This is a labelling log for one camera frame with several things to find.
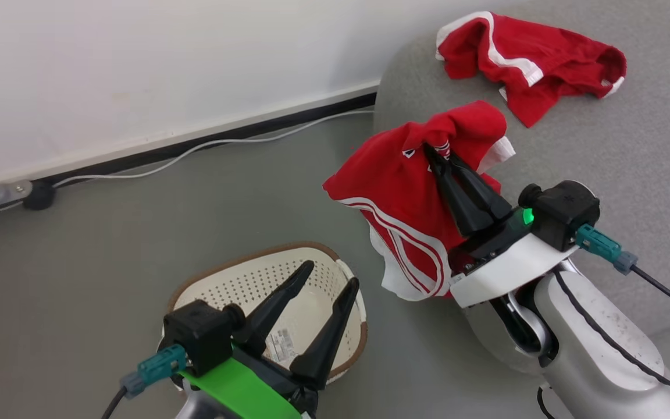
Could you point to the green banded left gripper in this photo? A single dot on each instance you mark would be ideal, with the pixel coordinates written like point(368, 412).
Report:
point(242, 384)

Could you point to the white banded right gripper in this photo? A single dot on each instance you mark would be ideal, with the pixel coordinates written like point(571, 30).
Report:
point(503, 270)

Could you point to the red shirt striped white trim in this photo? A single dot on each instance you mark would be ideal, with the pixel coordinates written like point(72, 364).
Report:
point(393, 192)

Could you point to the red shorts wide white stripe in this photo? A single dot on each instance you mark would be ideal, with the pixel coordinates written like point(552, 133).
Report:
point(544, 52)

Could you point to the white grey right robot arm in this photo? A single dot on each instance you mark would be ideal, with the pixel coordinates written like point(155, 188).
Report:
point(591, 361)

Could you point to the beige perforated laundry basket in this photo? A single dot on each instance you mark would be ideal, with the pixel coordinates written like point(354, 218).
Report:
point(312, 308)

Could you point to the grey fabric sofa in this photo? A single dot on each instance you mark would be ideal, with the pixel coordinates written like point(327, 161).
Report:
point(631, 163)

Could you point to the black round floor stopper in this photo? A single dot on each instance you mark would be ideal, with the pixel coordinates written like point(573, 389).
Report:
point(39, 195)

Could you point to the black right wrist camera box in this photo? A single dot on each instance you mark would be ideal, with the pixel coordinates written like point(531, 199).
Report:
point(565, 212)

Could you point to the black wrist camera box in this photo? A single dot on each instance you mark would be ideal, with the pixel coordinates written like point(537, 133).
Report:
point(201, 334)
point(565, 212)

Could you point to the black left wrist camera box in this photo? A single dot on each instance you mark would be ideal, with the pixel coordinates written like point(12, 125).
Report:
point(201, 334)

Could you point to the black wall baseboard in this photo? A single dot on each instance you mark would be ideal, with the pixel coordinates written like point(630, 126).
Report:
point(224, 137)

